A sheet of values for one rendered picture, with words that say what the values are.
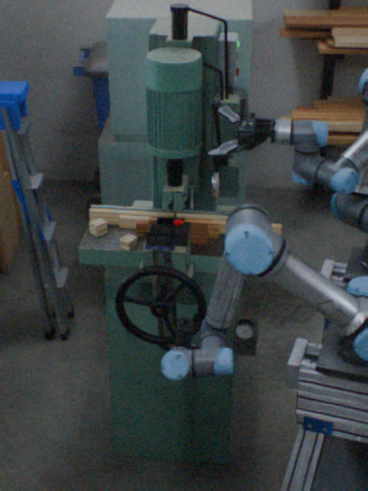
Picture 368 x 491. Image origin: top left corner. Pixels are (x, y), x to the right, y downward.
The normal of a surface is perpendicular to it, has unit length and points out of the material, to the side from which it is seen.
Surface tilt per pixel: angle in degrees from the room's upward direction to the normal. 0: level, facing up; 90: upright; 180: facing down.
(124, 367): 90
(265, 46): 90
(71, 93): 90
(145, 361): 90
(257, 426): 0
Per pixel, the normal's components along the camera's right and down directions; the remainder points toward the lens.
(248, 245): -0.17, 0.42
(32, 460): 0.00, -0.87
